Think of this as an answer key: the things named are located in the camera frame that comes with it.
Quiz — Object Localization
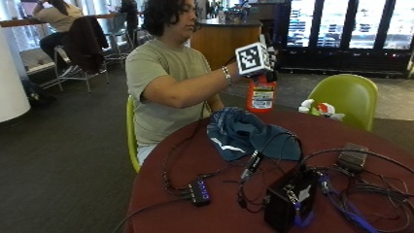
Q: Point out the black usb hub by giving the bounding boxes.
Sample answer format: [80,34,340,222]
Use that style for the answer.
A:
[187,177,213,208]

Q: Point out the black braided cable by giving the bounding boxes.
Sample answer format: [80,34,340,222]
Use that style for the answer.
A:
[161,119,205,197]

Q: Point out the blue cloth garment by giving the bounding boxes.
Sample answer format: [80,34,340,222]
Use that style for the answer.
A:
[207,106,304,163]

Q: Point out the black electronics box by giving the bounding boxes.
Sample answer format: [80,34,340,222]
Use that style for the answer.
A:
[263,166,324,233]

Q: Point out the person in green t-shirt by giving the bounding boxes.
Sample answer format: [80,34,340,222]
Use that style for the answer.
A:
[124,0,244,167]

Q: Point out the glass door refrigerators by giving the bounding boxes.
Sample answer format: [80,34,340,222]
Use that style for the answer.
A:
[274,0,414,75]

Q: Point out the white and red spray bottle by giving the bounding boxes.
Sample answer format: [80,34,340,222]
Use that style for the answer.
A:
[298,98,346,121]

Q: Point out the dark jacket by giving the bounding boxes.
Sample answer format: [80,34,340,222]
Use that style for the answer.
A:
[64,16,111,75]

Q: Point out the white pillar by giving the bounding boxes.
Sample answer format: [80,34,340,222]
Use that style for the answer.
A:
[0,24,32,124]

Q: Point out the orange bottle with white label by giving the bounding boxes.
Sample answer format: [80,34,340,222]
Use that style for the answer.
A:
[247,74,278,115]

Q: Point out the blue cable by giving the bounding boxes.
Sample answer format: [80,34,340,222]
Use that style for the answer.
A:
[317,174,382,233]

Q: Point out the wooden counter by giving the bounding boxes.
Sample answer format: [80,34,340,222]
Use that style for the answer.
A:
[189,18,264,71]

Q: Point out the green chair with round back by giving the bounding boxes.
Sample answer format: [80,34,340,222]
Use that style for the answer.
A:
[306,73,381,132]

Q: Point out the dark bag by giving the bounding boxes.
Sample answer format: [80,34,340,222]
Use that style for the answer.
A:
[20,79,59,104]

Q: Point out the white marker cube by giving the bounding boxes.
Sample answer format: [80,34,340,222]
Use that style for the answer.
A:
[235,42,276,79]

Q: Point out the grey bar stool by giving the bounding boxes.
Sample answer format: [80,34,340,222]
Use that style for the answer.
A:
[103,12,136,63]

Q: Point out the wooden bar table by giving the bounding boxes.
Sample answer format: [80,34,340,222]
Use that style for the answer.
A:
[0,12,119,29]

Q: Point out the black stick dongle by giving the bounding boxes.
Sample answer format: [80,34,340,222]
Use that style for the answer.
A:
[240,150,265,181]

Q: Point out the bundle of black cables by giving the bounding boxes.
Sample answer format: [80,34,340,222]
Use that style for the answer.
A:
[300,147,414,233]

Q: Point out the grey power adapter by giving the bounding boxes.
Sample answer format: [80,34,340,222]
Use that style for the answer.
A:
[337,142,370,173]

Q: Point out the silver bracelet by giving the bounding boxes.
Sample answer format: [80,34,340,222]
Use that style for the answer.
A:
[221,65,235,86]

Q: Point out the metal bar stool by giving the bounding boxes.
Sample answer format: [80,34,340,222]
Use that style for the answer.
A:
[52,16,112,95]

